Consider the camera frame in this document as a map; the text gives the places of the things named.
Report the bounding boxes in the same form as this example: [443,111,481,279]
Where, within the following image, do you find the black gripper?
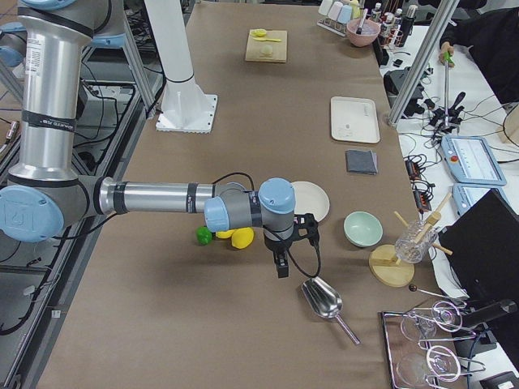
[264,213,319,279]

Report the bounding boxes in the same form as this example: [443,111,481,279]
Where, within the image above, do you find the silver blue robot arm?
[1,1,320,278]

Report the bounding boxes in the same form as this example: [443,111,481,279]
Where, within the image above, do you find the black monitor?
[440,189,518,302]

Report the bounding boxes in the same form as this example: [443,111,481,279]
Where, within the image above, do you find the cream round plate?
[292,181,330,222]

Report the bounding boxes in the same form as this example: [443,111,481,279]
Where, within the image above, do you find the wooden cutting board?
[245,29,288,63]

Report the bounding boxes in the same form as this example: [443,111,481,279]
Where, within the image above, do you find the aluminium frame post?
[388,0,459,128]

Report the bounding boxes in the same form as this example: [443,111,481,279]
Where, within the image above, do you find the mint green bowl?
[343,212,383,248]

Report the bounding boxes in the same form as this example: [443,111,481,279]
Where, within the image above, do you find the lemon slices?
[250,28,268,37]

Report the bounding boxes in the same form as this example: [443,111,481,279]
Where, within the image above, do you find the cream rectangular tray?
[330,96,380,144]

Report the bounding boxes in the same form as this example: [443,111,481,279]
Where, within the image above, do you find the clear glass cup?
[395,220,438,264]

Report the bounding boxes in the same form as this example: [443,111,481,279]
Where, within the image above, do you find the yellow lemon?
[216,229,235,239]
[231,227,255,250]

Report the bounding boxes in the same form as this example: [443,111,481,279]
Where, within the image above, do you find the pastel cup rack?
[317,0,361,36]

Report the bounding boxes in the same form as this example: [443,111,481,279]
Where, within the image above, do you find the metal scoop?
[301,276,361,345]

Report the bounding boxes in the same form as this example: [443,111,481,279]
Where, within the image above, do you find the wire glass rack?
[380,300,486,388]

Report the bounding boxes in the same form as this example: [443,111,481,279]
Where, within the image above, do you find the grey folded cloth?
[345,149,378,175]

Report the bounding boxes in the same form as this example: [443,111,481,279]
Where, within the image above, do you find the blue teach pendant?
[452,183,506,216]
[440,135,507,186]

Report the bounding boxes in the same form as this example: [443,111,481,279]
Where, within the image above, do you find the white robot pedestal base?
[145,0,218,134]

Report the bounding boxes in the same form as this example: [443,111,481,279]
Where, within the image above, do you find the bottle rack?
[365,0,418,49]

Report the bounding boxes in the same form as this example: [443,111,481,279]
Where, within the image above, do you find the yellow plastic knife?
[252,36,282,43]

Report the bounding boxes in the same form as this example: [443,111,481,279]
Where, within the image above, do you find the green lime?
[195,226,213,246]

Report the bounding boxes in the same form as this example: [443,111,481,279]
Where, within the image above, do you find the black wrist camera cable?
[263,226,322,280]

